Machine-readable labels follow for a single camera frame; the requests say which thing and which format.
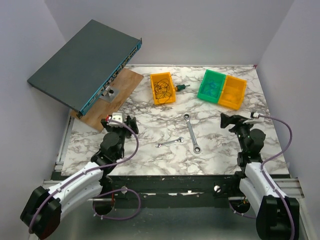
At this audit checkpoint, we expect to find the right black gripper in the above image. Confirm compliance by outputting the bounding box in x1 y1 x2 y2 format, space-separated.
221 113 258 152

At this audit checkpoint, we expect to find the blue cable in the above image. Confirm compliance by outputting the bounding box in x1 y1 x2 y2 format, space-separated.
201 77 221 97

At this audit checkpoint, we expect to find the yellow plastic bin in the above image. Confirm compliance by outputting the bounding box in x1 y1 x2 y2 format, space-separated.
150 72 176 105
218 75 247 110

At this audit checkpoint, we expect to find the dark cable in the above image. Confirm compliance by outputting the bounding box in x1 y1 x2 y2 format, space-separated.
153 78 174 100

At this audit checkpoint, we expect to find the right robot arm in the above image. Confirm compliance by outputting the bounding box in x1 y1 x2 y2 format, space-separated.
220 112 300 240

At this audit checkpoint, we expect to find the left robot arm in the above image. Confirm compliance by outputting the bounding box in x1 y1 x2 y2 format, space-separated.
20 112 139 240

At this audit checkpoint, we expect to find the large ratchet wrench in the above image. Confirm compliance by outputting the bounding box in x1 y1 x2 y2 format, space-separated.
183 113 202 154

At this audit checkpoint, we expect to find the plywood board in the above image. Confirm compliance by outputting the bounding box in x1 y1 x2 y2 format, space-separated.
79 68 144 132

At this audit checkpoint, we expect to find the green plastic bin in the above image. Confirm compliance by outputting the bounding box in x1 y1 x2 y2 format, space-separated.
197 69 227 104

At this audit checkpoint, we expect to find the small combination wrench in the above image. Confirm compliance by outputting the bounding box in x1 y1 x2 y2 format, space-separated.
155 137 184 148

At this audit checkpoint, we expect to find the green stubby screwdriver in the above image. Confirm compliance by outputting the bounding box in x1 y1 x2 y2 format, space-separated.
175 84 190 92

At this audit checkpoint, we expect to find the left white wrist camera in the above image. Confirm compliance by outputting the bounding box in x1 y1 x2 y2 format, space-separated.
106 112 124 128

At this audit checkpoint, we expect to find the metal bracket with knob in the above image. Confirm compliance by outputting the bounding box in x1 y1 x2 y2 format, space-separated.
99 86 120 103

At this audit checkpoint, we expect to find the dark grey network switch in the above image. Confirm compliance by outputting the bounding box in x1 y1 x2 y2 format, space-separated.
27 19 142 118

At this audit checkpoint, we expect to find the aluminium frame rail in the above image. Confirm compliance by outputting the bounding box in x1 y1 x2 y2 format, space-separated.
43 172 304 198

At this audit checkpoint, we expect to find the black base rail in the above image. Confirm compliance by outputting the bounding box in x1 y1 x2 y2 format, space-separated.
51 172 266 210

